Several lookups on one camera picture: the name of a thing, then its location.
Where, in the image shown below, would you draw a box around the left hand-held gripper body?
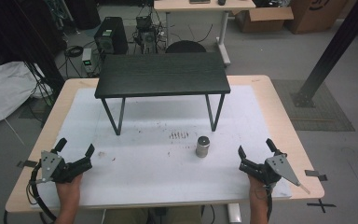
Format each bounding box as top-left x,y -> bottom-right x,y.
39,150 -> 94,184

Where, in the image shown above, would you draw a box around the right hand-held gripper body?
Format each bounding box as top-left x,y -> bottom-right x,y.
238,154 -> 301,188

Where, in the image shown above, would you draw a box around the person's right hand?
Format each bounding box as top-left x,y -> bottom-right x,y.
248,175 -> 270,201

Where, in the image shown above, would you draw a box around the person's left hand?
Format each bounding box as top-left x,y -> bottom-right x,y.
55,175 -> 83,201

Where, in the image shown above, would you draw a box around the black tape strip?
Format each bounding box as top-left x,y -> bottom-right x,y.
16,160 -> 38,169
304,169 -> 328,182

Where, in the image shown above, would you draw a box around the silver metal cylinder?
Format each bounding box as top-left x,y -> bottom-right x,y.
195,135 -> 211,159

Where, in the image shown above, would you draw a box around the white table leg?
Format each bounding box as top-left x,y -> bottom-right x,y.
227,203 -> 243,224

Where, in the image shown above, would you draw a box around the grey floor mat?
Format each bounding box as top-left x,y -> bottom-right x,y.
271,78 -> 356,133

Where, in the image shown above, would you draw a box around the black tape cross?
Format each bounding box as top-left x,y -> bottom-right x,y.
306,199 -> 337,215

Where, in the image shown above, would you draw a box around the person's olive trousers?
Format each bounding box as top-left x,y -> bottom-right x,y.
102,205 -> 203,224

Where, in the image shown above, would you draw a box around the white table mat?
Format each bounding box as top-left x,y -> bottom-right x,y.
31,85 -> 293,209

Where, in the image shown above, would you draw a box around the white cloth sheet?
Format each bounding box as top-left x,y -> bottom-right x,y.
0,51 -> 54,126

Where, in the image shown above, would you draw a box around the white power supply box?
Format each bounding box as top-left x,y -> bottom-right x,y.
81,48 -> 98,75

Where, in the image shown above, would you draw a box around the black desk shelf riser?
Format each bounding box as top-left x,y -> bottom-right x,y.
94,51 -> 232,136

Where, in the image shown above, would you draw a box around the black computer tower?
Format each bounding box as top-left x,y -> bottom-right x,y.
93,16 -> 130,57

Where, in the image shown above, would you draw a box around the black round chair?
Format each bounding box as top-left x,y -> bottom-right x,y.
164,40 -> 208,54

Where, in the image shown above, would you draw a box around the open cardboard box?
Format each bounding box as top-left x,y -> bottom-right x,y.
232,7 -> 295,34

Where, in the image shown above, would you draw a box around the large printed cardboard box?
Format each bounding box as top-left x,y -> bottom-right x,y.
286,0 -> 350,35

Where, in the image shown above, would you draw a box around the light wooden desk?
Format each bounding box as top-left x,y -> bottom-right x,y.
153,0 -> 257,67

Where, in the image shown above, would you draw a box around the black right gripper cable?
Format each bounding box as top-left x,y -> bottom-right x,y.
262,182 -> 275,222

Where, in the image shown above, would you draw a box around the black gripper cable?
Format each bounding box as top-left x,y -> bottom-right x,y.
27,161 -> 59,224
262,182 -> 275,222

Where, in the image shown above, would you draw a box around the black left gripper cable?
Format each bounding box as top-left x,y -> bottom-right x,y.
27,161 -> 59,224

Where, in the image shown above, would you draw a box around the coiled black cable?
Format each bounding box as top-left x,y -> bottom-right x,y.
63,45 -> 85,58

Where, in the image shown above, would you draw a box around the black metal post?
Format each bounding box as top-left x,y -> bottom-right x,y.
290,0 -> 358,108

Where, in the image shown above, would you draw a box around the black electronics device with cables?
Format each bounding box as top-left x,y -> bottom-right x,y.
133,14 -> 159,54

